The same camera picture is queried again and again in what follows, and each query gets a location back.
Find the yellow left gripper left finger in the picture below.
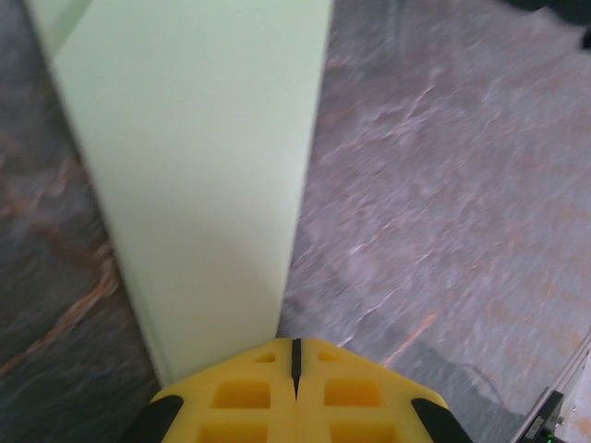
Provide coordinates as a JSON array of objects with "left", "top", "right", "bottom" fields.
[{"left": 122, "top": 338, "right": 297, "bottom": 443}]

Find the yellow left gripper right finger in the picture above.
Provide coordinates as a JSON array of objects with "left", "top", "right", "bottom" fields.
[{"left": 295, "top": 338, "right": 475, "bottom": 443}]

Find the pale green paper sheet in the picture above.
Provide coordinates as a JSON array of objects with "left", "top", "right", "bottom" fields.
[{"left": 22, "top": 0, "right": 334, "bottom": 389}]

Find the aluminium cross beam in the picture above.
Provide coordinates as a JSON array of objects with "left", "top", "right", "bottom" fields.
[{"left": 512, "top": 322, "right": 591, "bottom": 443}]

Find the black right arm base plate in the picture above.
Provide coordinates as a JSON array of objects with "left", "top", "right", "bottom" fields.
[{"left": 519, "top": 389, "right": 565, "bottom": 443}]

